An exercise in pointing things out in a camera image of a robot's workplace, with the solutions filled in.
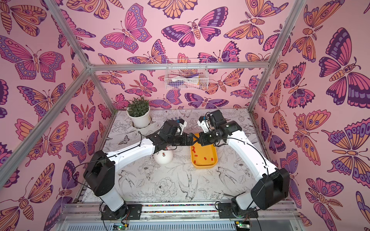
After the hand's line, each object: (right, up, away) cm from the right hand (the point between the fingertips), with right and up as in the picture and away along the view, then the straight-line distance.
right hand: (200, 139), depth 78 cm
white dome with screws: (-20, -11, +5) cm, 24 cm away
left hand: (-2, 0, +3) cm, 4 cm away
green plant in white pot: (-40, +18, +21) cm, 49 cm away
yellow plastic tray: (+4, -13, +15) cm, 20 cm away
